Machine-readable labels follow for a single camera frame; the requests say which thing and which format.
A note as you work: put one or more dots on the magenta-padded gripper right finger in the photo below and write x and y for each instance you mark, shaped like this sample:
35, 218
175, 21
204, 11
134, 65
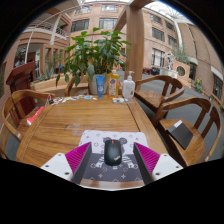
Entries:
163, 165

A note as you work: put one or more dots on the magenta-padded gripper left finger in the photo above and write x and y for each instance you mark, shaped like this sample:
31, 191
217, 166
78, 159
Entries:
60, 165

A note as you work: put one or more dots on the black computer mouse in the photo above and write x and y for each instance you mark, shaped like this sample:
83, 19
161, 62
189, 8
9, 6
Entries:
113, 153

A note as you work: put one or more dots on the grey white bear-print mouse pad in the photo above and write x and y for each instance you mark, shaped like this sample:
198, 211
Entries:
98, 137

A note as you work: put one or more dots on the wooden armchair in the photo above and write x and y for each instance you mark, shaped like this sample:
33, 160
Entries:
68, 87
170, 136
11, 101
151, 98

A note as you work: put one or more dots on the black notebook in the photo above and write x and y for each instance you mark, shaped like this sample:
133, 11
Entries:
180, 135

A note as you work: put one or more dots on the red and white box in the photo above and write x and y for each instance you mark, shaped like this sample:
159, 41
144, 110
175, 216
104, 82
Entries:
35, 116

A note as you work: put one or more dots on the black key fob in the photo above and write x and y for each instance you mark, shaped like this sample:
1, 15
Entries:
51, 101

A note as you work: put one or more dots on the small blue packet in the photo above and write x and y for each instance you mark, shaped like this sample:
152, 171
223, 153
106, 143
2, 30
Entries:
88, 97

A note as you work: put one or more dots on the small white packet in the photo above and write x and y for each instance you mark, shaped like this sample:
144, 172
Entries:
118, 100

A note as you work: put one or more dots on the white pump bottle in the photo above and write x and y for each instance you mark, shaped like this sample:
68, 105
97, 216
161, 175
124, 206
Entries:
128, 88

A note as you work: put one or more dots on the yellow flowering plant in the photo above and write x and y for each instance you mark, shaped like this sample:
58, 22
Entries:
198, 85

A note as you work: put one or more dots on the blue squeeze tube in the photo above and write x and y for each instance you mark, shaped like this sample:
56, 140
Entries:
100, 86

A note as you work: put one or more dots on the yellow liquid bottle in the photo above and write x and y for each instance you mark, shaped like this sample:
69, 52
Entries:
113, 85

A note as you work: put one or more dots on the dark parked car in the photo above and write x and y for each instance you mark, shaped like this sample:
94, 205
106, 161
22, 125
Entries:
151, 71

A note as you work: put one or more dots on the dark red wooden lectern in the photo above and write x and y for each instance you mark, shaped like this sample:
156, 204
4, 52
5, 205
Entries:
20, 78

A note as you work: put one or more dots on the white stone statue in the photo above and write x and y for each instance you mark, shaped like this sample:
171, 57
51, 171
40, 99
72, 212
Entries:
170, 60

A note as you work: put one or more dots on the green potted plant, white pot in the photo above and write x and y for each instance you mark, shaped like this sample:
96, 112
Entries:
93, 53

